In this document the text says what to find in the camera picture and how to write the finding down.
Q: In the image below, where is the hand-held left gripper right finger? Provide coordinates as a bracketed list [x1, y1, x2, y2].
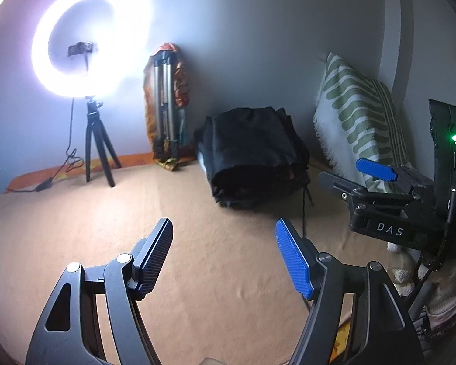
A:
[275, 217, 426, 365]

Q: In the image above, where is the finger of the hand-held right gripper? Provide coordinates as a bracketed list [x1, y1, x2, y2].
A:
[356, 158, 434, 195]
[318, 172, 415, 208]

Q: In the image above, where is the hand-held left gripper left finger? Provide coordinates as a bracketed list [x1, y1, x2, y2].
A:
[25, 217, 174, 365]

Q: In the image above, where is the person's right hand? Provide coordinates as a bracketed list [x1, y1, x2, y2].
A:
[388, 242, 456, 317]

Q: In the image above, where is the stack of folded black clothes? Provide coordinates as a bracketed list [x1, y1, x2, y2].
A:
[195, 108, 313, 210]

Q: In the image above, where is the green patterned white pillow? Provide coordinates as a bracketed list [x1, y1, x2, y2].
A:
[313, 52, 422, 194]

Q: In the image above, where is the small black tripod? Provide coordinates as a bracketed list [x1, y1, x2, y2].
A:
[84, 97, 122, 188]

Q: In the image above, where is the folded silver tripod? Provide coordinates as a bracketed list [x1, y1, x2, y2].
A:
[151, 50, 179, 162]

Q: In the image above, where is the ring light cable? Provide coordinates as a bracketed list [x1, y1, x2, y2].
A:
[5, 97, 80, 194]

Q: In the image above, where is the phone in ring light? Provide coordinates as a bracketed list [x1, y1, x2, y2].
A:
[67, 41, 97, 57]

